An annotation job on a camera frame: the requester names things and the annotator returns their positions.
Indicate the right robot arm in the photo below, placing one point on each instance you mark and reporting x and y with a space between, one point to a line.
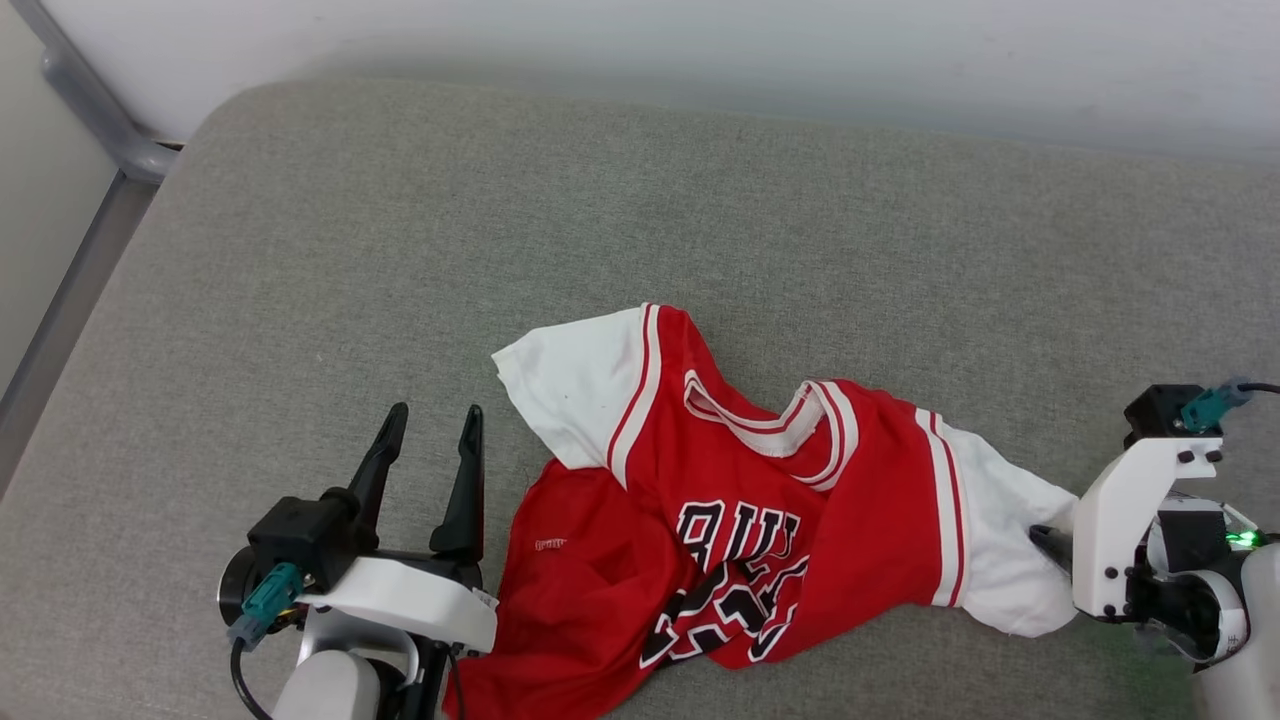
1255 690

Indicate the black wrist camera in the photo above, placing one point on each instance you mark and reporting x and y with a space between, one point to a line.
1155 410
300 535

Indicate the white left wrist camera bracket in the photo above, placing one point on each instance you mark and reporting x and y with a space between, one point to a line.
410 600

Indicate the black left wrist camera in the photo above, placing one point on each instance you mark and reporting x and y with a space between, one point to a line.
300 535

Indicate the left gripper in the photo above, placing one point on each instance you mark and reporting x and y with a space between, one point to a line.
440 560

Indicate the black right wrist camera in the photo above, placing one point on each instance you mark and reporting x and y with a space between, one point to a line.
1155 410

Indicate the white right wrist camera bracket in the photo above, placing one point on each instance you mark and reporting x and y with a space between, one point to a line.
1115 530

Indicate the red white basketball jersey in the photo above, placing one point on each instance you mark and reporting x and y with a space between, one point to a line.
720 470

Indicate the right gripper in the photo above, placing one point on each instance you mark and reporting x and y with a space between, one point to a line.
1190 540

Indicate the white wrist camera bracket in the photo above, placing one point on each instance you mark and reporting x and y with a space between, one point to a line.
1115 530
410 600

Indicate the grey metal pipe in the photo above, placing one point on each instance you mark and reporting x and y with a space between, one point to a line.
95 110

